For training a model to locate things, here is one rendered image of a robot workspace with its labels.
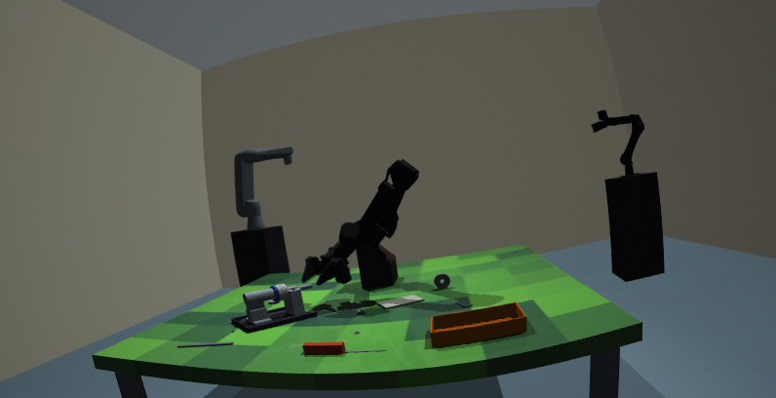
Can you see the brown open rectangular tray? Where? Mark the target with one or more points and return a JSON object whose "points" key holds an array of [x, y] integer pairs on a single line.
{"points": [[477, 324]]}

